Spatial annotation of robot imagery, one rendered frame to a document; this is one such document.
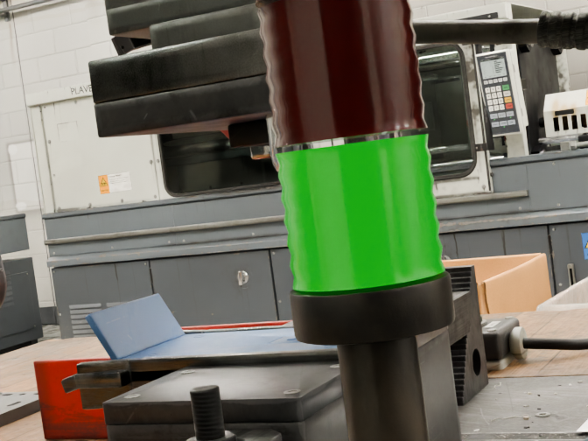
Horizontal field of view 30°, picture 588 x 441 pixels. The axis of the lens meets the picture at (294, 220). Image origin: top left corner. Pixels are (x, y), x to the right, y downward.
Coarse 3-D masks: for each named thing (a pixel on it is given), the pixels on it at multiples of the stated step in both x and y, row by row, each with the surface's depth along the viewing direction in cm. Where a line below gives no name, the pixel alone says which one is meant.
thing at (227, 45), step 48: (144, 0) 54; (192, 0) 52; (240, 0) 51; (192, 48) 49; (240, 48) 48; (96, 96) 51; (144, 96) 50; (192, 96) 49; (240, 96) 48; (240, 144) 55
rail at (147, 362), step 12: (336, 348) 53; (132, 360) 58; (144, 360) 57; (156, 360) 57; (168, 360) 57; (180, 360) 56; (192, 360) 56; (204, 360) 56; (216, 360) 55; (228, 360) 55; (240, 360) 55; (252, 360) 55; (264, 360) 54; (276, 360) 54; (288, 360) 54; (300, 360) 53; (312, 360) 53; (324, 360) 53; (156, 372) 57; (132, 384) 58
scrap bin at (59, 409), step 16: (288, 320) 86; (48, 368) 81; (64, 368) 81; (48, 384) 82; (48, 400) 82; (64, 400) 81; (80, 400) 80; (48, 416) 82; (64, 416) 81; (80, 416) 81; (96, 416) 80; (48, 432) 82; (64, 432) 81; (80, 432) 81; (96, 432) 80
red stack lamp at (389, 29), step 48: (288, 0) 25; (336, 0) 25; (384, 0) 25; (288, 48) 25; (336, 48) 25; (384, 48) 25; (288, 96) 26; (336, 96) 25; (384, 96) 25; (288, 144) 26
